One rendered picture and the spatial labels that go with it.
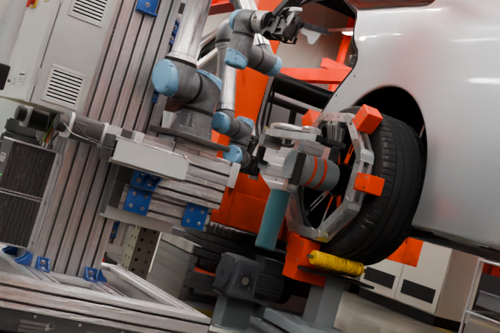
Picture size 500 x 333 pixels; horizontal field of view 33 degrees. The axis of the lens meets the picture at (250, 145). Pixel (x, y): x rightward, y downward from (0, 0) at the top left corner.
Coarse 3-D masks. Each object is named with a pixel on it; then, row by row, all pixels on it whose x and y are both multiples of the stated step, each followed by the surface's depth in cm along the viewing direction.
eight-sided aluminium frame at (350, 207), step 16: (336, 112) 355; (320, 128) 371; (352, 128) 342; (368, 144) 337; (368, 160) 332; (352, 176) 332; (352, 192) 329; (288, 208) 367; (352, 208) 330; (288, 224) 363; (336, 224) 339; (320, 240) 343
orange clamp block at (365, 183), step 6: (360, 174) 327; (366, 174) 324; (360, 180) 326; (366, 180) 323; (372, 180) 322; (378, 180) 324; (384, 180) 325; (354, 186) 329; (360, 186) 325; (366, 186) 322; (372, 186) 323; (378, 186) 324; (366, 192) 322; (372, 192) 323; (378, 192) 324
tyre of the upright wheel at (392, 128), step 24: (384, 120) 345; (384, 144) 335; (408, 144) 343; (384, 168) 331; (408, 168) 336; (384, 192) 329; (408, 192) 335; (360, 216) 334; (384, 216) 332; (408, 216) 337; (336, 240) 343; (360, 240) 336; (384, 240) 339
